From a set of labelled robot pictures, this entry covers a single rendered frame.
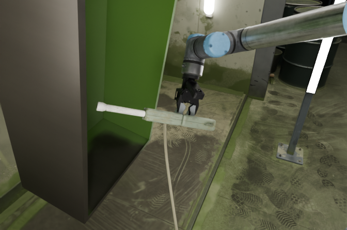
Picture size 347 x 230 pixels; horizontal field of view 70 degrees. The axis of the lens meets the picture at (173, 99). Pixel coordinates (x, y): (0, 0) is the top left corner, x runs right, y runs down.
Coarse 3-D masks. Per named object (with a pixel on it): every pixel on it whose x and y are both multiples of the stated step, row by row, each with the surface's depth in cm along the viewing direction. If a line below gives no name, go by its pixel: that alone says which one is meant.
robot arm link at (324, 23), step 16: (304, 16) 70; (320, 16) 65; (336, 16) 62; (240, 32) 94; (256, 32) 86; (272, 32) 80; (288, 32) 75; (304, 32) 70; (320, 32) 67; (336, 32) 64; (240, 48) 96; (256, 48) 91
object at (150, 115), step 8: (104, 104) 87; (120, 112) 89; (128, 112) 90; (136, 112) 91; (144, 112) 93; (152, 112) 93; (160, 112) 94; (168, 112) 96; (152, 120) 93; (160, 120) 94; (168, 120) 95; (176, 120) 97; (184, 120) 98; (192, 120) 99; (200, 120) 101; (208, 120) 102; (200, 128) 101; (208, 128) 102
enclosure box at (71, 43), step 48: (0, 0) 62; (48, 0) 56; (96, 0) 111; (144, 0) 111; (0, 48) 71; (48, 48) 63; (96, 48) 125; (144, 48) 123; (0, 96) 84; (48, 96) 73; (96, 96) 143; (144, 96) 138; (48, 144) 86; (96, 144) 142; (144, 144) 149; (48, 192) 105; (96, 192) 118
